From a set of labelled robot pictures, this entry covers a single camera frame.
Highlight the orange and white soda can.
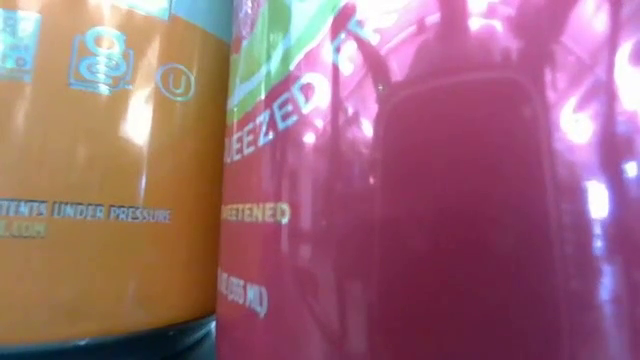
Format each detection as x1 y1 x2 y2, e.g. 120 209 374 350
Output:
0 0 235 360

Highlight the red and white raspberry can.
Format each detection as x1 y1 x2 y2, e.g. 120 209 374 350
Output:
215 0 640 360

